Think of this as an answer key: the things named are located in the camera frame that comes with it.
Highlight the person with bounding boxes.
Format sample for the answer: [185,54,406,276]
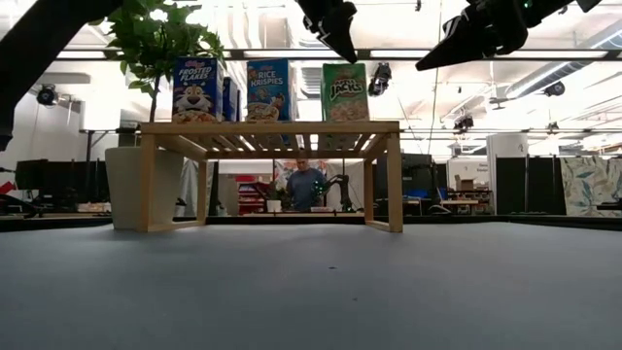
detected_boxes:
[285,157,328,213]

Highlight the slatted wooden shelf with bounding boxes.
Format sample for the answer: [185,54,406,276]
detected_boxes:
[137,121,404,233]

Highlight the red storage shelf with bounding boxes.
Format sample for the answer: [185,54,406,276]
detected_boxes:
[236,181,271,215]

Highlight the white plant pot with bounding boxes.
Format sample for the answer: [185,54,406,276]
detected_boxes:
[104,145,186,230]

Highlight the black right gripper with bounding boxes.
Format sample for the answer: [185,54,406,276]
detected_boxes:
[416,0,538,72]

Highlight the black room divider panel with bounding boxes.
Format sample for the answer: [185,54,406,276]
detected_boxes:
[495,155,568,216]

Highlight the small background potted plant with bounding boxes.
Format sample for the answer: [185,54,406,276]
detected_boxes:
[264,182,293,214]

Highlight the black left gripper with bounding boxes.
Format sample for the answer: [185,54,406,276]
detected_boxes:
[295,0,359,65]

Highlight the blue Rice Krispies cereal box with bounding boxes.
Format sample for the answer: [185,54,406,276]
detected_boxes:
[246,57,299,123]

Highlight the green Apple Jacks cereal box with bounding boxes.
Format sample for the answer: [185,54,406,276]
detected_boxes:
[321,62,371,123]

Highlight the white hanging cloth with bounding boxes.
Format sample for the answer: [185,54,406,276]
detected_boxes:
[178,157,218,218]

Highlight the leaf patterned curtain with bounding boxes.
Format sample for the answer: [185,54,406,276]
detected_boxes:
[560,155,622,219]

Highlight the black metal table frame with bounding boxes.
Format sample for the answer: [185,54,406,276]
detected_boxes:
[0,212,622,233]

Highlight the green leafy plant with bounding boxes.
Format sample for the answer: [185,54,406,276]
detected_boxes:
[89,0,227,123]

